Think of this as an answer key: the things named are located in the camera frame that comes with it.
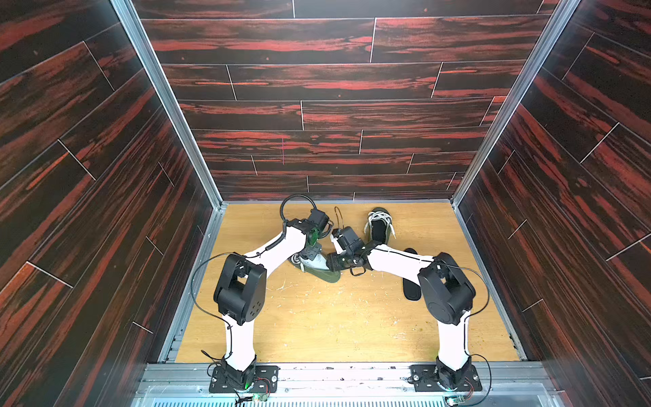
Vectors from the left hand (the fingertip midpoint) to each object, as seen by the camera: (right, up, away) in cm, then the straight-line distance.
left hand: (306, 249), depth 95 cm
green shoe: (+30, +9, +7) cm, 32 cm away
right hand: (+12, -4, +2) cm, 13 cm away
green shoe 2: (+4, -7, -1) cm, 8 cm away
